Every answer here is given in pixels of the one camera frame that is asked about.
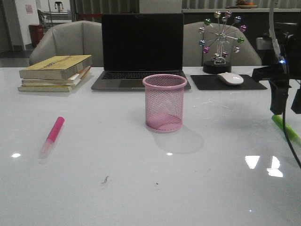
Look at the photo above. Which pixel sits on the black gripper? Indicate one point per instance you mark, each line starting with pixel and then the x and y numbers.
pixel 287 67

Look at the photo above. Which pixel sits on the green highlighter pen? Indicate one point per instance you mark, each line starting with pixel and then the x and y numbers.
pixel 293 136

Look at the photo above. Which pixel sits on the pink highlighter pen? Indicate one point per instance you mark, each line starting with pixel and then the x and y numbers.
pixel 51 138

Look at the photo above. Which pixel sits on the pink mesh pen holder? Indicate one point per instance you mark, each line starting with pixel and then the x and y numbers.
pixel 164 102

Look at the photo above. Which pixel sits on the white computer mouse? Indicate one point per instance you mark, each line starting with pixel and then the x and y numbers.
pixel 230 78

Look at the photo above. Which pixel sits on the black mouse pad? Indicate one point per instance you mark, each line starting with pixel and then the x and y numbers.
pixel 212 82

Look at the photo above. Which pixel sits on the ferris wheel desk ornament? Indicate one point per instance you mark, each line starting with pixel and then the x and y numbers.
pixel 220 36

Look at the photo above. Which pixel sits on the right grey armchair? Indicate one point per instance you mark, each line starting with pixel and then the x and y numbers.
pixel 239 54

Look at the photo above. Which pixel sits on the grey armchair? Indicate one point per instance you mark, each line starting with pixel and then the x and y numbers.
pixel 75 38
pixel 239 54

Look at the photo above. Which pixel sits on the fruit bowl on counter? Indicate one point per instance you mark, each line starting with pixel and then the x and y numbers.
pixel 243 4

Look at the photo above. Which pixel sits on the grey open laptop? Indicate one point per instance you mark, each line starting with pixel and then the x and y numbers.
pixel 138 45

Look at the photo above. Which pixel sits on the middle cream book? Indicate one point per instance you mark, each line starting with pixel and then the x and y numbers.
pixel 72 81

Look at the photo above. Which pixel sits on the left grey armchair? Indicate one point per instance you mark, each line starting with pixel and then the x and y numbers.
pixel 75 38

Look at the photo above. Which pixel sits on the top yellow book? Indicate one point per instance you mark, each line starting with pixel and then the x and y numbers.
pixel 57 67

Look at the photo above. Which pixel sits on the yellow book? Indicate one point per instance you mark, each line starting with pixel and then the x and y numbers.
pixel 46 88
pixel 57 67

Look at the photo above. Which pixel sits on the red bin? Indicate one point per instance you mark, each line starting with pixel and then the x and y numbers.
pixel 36 33

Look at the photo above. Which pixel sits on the bottom yellow book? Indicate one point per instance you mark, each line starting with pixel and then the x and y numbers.
pixel 46 88

